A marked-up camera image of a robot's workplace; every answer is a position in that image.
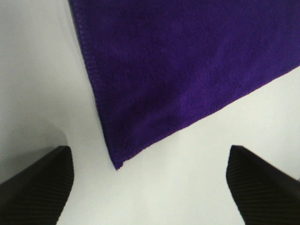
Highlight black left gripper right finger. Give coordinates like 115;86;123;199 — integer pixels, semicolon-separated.
226;145;300;225

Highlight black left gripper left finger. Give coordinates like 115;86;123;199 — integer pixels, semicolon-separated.
0;146;74;225

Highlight purple microfiber towel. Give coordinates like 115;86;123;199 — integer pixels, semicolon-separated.
69;0;300;169

